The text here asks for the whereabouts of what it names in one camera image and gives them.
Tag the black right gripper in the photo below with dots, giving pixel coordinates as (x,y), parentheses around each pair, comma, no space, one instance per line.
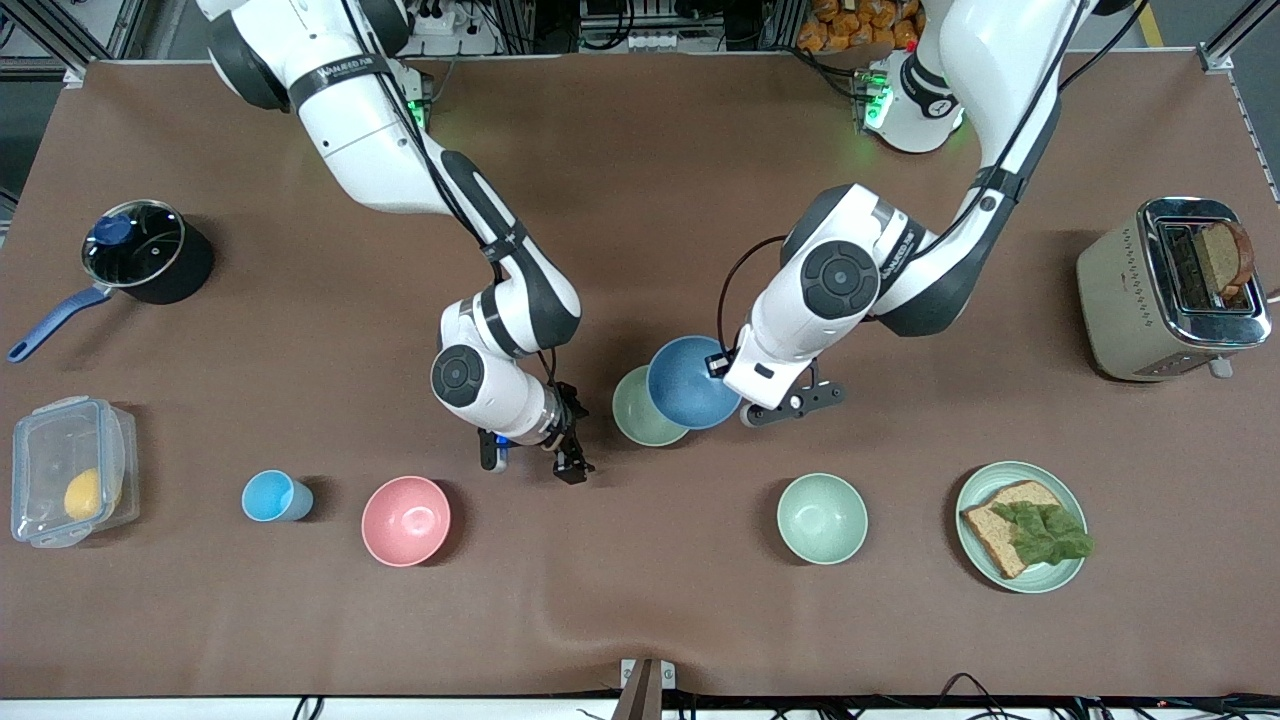
(566,416)

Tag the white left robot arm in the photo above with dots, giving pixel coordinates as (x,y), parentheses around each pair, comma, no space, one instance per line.
(790,330)

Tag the sage green bowl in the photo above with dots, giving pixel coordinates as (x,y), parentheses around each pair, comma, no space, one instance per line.
(632,410)

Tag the metal table edge bracket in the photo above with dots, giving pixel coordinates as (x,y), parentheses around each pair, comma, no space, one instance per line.
(648,690)

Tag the pale mint green bowl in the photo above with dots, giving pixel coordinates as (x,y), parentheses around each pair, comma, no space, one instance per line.
(822,518)

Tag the yellow lemon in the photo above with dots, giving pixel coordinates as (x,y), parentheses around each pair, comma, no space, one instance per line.
(83,494)

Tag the clear plastic lidded container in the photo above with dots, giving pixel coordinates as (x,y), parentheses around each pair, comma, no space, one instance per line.
(40,450)

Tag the orange snack packets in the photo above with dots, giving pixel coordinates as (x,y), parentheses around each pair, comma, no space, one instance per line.
(830,25)

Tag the brown toast slice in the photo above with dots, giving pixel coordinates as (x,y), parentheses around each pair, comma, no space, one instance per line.
(1225,255)

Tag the silver toaster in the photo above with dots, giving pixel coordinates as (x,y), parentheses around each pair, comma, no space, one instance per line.
(1125,300)

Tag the green plate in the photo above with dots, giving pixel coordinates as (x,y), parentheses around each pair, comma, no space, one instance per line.
(1068,492)

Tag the white power strip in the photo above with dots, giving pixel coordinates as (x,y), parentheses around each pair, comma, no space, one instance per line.
(455,25)

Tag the green lettuce leaf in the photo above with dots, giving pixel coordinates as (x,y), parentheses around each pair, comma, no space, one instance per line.
(1045,535)

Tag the light blue cup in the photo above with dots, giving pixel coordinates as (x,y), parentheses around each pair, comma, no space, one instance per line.
(268,496)

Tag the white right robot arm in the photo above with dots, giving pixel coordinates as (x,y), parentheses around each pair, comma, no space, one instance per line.
(370,150)

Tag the brown bread slice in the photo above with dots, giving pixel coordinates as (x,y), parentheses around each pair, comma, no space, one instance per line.
(985,530)

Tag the pink bowl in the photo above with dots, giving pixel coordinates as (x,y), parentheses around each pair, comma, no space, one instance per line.
(405,520)

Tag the glass lid with blue knob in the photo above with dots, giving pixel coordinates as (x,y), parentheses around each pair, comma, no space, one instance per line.
(150,245)

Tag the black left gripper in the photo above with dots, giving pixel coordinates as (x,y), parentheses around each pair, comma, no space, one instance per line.
(717,365)

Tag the blue bowl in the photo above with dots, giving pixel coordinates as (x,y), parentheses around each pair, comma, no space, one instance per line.
(690,385)

